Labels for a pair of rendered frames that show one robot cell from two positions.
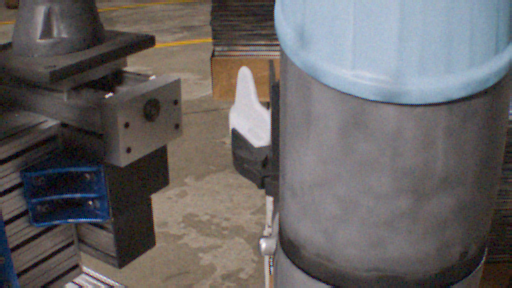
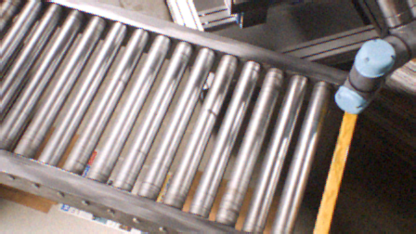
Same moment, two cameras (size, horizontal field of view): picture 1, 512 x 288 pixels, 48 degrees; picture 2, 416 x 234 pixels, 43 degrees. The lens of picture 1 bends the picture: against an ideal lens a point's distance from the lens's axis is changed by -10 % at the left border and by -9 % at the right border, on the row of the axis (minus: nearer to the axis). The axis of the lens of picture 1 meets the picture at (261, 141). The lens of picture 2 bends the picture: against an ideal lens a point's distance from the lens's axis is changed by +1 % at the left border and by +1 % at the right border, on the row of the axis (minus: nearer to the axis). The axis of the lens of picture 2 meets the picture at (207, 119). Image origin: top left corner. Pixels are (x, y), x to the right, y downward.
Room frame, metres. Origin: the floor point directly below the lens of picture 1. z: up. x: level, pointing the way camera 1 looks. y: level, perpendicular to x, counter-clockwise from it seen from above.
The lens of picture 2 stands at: (-0.56, -0.19, 1.96)
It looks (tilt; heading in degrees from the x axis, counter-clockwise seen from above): 62 degrees down; 40
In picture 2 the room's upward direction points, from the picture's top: straight up
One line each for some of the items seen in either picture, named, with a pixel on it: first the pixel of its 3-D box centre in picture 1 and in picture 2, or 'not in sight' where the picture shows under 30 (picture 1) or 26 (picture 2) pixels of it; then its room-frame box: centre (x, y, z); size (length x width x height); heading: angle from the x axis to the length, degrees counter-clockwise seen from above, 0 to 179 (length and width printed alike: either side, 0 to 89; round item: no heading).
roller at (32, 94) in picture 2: not in sight; (42, 78); (-0.26, 0.63, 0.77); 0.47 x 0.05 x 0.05; 21
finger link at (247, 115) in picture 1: (248, 104); not in sight; (0.44, 0.01, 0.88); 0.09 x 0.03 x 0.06; 28
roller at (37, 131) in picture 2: not in sight; (64, 84); (-0.24, 0.57, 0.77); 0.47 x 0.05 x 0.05; 21
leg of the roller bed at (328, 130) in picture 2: not in sight; (318, 153); (0.25, 0.00, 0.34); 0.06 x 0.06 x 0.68; 21
